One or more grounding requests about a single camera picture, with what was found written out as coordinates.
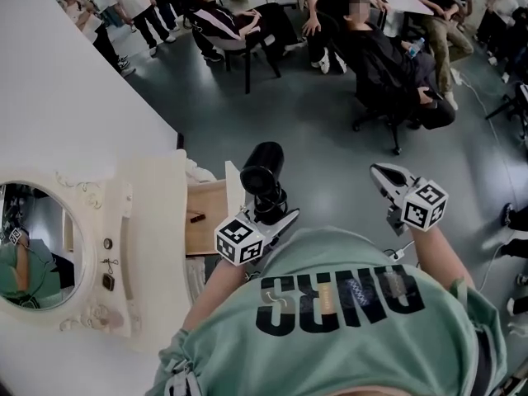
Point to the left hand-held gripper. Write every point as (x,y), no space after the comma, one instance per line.
(239,241)

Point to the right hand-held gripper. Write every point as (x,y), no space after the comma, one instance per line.
(425,206)

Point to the black hair dryer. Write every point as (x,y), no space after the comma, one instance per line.
(264,163)

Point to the wooden drawer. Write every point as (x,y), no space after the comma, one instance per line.
(206,221)

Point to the person's left forearm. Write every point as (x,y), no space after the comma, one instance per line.
(210,291)

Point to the person's right forearm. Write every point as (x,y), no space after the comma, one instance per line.
(437,254)

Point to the black office chair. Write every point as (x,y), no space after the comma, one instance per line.
(383,126)

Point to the small brown stick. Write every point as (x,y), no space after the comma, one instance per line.
(197,217)

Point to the white power strip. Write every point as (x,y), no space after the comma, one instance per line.
(397,255)

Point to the black phone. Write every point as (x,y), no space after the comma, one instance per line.
(432,95)

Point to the white ornate dressing table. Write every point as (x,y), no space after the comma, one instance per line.
(152,221)

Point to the clear water bottle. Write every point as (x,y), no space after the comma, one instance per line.
(416,48)

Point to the person's green printed t-shirt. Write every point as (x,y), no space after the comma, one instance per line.
(330,345)

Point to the black wooden chair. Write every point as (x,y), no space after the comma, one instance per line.
(255,52)

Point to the oval mirror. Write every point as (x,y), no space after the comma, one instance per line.
(41,246)

